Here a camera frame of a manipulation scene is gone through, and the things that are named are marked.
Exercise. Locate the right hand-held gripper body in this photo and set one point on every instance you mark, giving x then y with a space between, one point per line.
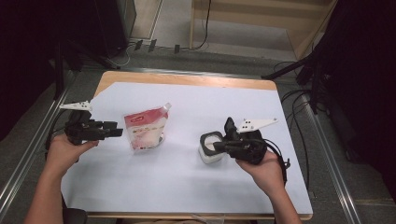
249 147

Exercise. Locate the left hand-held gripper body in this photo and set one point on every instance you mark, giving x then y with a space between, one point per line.
82 130

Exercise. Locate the clear jar with black lid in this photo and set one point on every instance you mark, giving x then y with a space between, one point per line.
209 157

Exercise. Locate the red and white spouted pouch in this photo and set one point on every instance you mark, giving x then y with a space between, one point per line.
146 127

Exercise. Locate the person's left hand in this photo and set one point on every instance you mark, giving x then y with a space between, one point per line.
62 154

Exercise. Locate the person's right hand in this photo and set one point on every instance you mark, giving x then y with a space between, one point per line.
266 175

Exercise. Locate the black metal stand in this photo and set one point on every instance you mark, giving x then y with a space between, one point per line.
59 71
299 67

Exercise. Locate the black tape strip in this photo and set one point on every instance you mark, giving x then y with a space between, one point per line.
152 45
176 48
138 45

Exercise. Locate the dark curtain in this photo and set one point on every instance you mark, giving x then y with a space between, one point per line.
367 93
28 56

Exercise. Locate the black cabinet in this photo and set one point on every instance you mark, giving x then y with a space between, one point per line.
115 25

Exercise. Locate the metal floor rail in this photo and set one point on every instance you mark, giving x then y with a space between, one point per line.
333 168
193 73
18 174

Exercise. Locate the light wooden shelf frame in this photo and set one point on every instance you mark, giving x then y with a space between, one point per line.
299 34

